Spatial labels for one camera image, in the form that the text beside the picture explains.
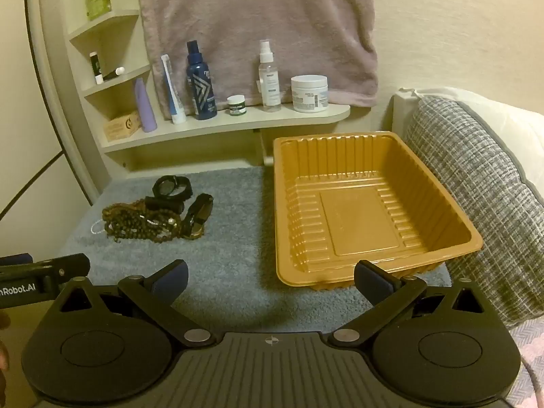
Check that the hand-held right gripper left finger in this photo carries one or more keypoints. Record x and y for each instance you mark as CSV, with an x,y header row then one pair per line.
x,y
175,281

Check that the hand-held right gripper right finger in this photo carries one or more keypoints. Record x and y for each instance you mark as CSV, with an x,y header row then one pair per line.
x,y
367,282

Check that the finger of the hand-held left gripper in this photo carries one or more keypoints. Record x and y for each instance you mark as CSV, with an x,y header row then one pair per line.
x,y
17,260
70,265

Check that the orange plastic tray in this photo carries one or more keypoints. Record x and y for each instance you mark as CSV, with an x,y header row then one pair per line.
x,y
357,221

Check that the black wristband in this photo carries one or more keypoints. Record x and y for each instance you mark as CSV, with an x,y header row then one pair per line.
x,y
161,204

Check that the grey fuzzy mat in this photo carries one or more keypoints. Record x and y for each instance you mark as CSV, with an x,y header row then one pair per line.
x,y
238,229

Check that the grey woven pillow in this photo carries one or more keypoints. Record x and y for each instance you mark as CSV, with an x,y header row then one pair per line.
x,y
476,187

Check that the small cardboard box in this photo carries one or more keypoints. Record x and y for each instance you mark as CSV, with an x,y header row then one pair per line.
x,y
122,126

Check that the cream arched panel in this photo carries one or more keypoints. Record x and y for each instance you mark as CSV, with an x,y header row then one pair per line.
x,y
46,93

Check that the cream corner shelf unit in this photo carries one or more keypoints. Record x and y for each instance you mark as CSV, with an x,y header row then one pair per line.
x,y
238,122

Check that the purple bottle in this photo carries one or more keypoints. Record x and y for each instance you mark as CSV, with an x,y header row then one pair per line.
x,y
145,108

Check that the small green jar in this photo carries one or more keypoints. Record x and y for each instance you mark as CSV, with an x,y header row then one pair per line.
x,y
236,107

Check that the white and blue toothpaste tube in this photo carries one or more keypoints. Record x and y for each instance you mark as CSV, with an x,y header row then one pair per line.
x,y
172,93

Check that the dark blue spray bottle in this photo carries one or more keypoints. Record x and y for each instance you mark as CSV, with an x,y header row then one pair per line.
x,y
200,89

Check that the black tube with white cap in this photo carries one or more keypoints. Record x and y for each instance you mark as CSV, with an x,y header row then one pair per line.
x,y
111,73

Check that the white cream jar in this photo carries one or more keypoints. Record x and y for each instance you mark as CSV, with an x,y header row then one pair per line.
x,y
309,93

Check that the white and black lip balm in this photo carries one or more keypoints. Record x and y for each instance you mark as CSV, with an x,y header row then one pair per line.
x,y
95,68

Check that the white pillow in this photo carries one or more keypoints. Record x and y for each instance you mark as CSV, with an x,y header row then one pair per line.
x,y
505,123

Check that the clear spray bottle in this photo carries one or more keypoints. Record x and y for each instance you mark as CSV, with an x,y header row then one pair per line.
x,y
270,85

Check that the pink towel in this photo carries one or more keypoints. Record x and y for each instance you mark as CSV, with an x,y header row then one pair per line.
x,y
263,21

